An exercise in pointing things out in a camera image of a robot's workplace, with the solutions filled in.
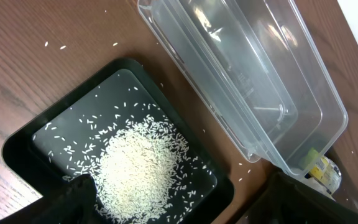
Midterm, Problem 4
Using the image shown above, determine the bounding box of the black plastic tray bin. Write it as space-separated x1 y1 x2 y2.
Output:
2 58 234 223

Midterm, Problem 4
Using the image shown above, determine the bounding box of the clear plastic bin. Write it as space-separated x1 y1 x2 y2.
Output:
137 0 348 179

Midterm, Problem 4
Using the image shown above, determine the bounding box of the yellow green snack wrapper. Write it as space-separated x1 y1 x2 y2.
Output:
304 156 342 196

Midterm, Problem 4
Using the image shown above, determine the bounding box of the dark brown serving tray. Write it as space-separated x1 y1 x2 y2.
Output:
236 152 358 223

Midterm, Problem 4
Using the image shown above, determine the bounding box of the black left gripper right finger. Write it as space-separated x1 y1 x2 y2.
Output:
237 172 358 224

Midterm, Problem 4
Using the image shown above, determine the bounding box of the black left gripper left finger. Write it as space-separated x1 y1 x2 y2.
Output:
0 174 104 224

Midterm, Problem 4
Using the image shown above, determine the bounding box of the pile of white rice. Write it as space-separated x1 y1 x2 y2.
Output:
32 85 217 224

